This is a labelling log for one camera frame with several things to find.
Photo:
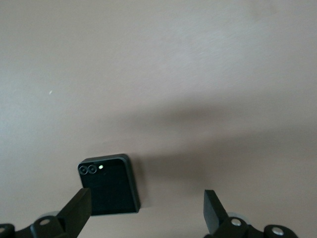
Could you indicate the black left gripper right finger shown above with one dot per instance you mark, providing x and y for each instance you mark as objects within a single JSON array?
[{"x": 215, "y": 215}]

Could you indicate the black flip phone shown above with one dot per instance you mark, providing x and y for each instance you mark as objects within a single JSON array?
[{"x": 111, "y": 188}]

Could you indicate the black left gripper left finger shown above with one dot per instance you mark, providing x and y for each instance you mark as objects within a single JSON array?
[{"x": 74, "y": 213}]

